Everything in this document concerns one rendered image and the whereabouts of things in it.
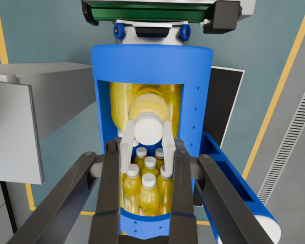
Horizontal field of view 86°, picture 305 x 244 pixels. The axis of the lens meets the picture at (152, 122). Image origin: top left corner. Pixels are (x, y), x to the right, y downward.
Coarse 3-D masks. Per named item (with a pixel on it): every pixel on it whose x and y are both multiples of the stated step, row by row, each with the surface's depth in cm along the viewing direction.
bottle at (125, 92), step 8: (120, 88) 39; (128, 88) 38; (136, 88) 39; (120, 96) 40; (128, 96) 39; (120, 104) 40; (128, 104) 39; (120, 112) 41; (120, 120) 42; (120, 128) 44
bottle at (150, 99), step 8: (144, 88) 32; (152, 88) 31; (160, 88) 36; (136, 96) 28; (144, 96) 25; (152, 96) 25; (160, 96) 27; (136, 104) 24; (144, 104) 24; (152, 104) 23; (160, 104) 24; (128, 112) 26; (136, 112) 23; (144, 112) 22; (152, 112) 22; (160, 112) 23; (168, 112) 25; (136, 120) 22; (160, 120) 22; (168, 120) 25
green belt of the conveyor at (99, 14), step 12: (96, 12) 53; (108, 12) 53; (120, 12) 53; (132, 12) 53; (144, 12) 53; (156, 12) 53; (168, 12) 53; (180, 12) 53; (192, 12) 53; (204, 12) 53
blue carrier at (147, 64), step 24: (96, 48) 31; (120, 48) 28; (144, 48) 27; (168, 48) 27; (192, 48) 29; (96, 72) 33; (120, 72) 29; (144, 72) 28; (168, 72) 28; (192, 72) 30; (96, 96) 41; (192, 96) 32; (192, 120) 34; (192, 144) 37; (144, 216) 42; (168, 216) 42
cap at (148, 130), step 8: (144, 120) 20; (152, 120) 20; (136, 128) 21; (144, 128) 21; (152, 128) 21; (160, 128) 21; (136, 136) 21; (144, 136) 21; (152, 136) 21; (160, 136) 21; (144, 144) 22; (152, 144) 22
